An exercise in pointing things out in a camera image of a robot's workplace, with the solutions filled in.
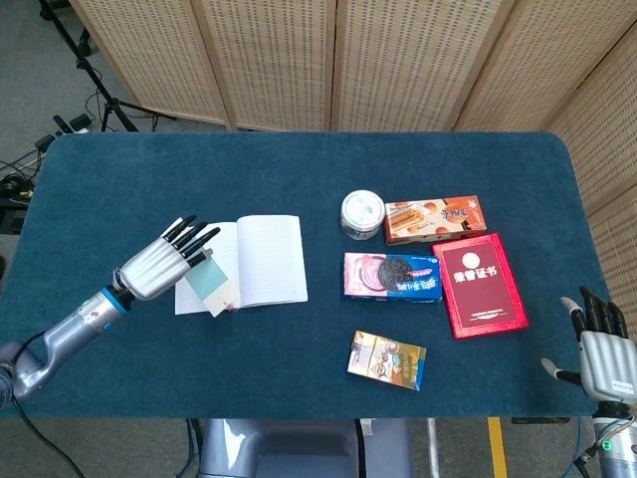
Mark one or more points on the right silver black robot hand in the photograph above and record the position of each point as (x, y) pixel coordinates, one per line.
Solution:
(609, 363)

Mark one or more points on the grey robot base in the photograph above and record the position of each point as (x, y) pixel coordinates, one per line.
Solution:
(298, 448)

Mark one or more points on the black power strip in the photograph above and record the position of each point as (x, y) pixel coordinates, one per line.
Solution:
(44, 142)

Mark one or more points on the black tripod stand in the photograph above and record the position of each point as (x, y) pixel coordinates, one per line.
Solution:
(112, 107)

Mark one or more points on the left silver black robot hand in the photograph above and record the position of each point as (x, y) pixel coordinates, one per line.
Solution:
(149, 271)

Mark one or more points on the yellow blue cocoa cookie box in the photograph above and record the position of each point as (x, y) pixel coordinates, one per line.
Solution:
(385, 361)

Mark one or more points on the woven wooden folding screen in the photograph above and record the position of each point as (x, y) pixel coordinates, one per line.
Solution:
(408, 60)

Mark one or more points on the white table leg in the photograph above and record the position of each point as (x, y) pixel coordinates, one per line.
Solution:
(434, 448)

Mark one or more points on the orange wafer biscuit box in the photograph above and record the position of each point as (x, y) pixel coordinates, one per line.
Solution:
(433, 219)

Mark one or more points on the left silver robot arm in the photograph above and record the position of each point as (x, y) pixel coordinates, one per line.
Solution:
(74, 323)

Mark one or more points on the dark blue table mat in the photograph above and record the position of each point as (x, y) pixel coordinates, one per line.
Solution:
(199, 174)

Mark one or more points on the blue pink Oreo box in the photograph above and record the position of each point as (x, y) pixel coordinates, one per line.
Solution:
(393, 276)

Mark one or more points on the teal cream bookmark pink tassel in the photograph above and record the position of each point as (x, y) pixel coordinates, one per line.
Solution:
(211, 286)

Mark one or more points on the clear round jar of clips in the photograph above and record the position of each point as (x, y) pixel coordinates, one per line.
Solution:
(362, 211)

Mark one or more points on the open white lined notebook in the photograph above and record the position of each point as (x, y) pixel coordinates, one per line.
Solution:
(274, 259)

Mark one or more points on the red certificate folder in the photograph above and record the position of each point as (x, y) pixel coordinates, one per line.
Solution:
(480, 294)

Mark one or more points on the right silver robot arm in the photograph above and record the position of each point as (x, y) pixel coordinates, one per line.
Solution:
(617, 448)

